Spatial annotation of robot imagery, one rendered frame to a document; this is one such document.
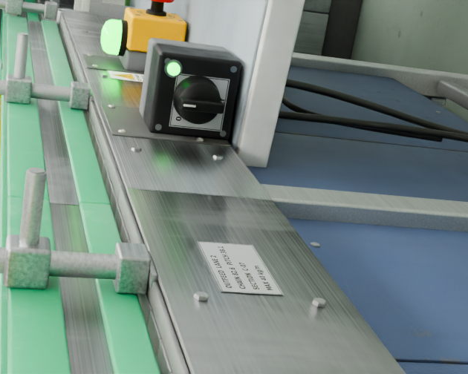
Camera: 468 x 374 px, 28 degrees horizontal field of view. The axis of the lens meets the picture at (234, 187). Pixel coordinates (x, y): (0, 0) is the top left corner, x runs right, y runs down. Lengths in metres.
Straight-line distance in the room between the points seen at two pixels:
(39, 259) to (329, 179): 0.42
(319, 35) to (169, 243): 2.01
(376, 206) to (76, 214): 0.26
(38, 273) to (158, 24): 0.63
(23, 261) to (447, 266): 0.34
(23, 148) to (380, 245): 0.33
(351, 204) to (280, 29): 0.18
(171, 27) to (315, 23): 1.46
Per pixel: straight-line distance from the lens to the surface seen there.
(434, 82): 1.64
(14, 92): 1.02
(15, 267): 0.58
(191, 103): 0.86
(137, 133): 0.89
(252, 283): 0.59
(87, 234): 0.68
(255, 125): 0.90
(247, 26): 0.91
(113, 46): 1.18
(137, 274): 0.59
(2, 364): 0.65
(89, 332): 0.55
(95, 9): 1.66
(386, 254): 0.75
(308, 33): 2.60
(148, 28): 1.16
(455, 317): 0.67
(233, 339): 0.52
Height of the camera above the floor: 0.99
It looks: 15 degrees down
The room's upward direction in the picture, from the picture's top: 85 degrees counter-clockwise
